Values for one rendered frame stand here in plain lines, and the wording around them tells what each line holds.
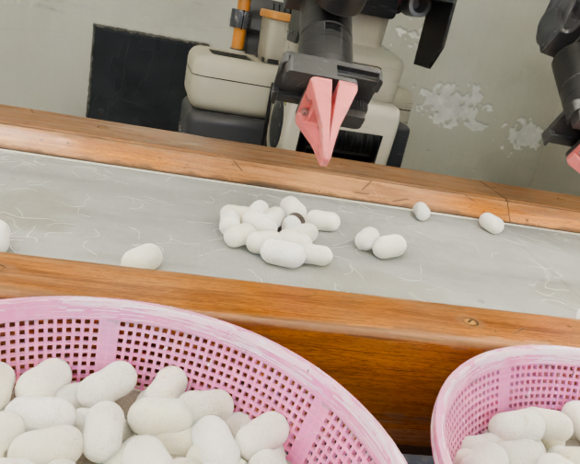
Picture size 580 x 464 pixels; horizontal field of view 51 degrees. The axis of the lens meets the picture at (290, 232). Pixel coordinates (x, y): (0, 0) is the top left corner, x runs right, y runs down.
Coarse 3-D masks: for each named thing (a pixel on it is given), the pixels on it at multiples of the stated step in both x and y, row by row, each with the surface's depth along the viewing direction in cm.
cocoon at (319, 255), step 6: (306, 246) 50; (312, 246) 51; (318, 246) 51; (324, 246) 51; (306, 252) 50; (312, 252) 50; (318, 252) 50; (324, 252) 50; (330, 252) 51; (306, 258) 50; (312, 258) 50; (318, 258) 50; (324, 258) 50; (330, 258) 51; (318, 264) 51; (324, 264) 51
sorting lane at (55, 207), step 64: (0, 192) 53; (64, 192) 56; (128, 192) 60; (192, 192) 63; (256, 192) 68; (64, 256) 44; (192, 256) 48; (256, 256) 51; (448, 256) 60; (512, 256) 64; (576, 256) 68
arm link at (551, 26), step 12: (552, 12) 74; (540, 24) 75; (552, 24) 73; (576, 24) 70; (540, 36) 75; (552, 36) 72; (564, 36) 71; (576, 36) 71; (540, 48) 74; (552, 48) 73
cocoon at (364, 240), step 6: (366, 228) 57; (372, 228) 57; (360, 234) 56; (366, 234) 56; (372, 234) 56; (378, 234) 58; (354, 240) 57; (360, 240) 56; (366, 240) 56; (372, 240) 56; (360, 246) 56; (366, 246) 56; (372, 246) 56
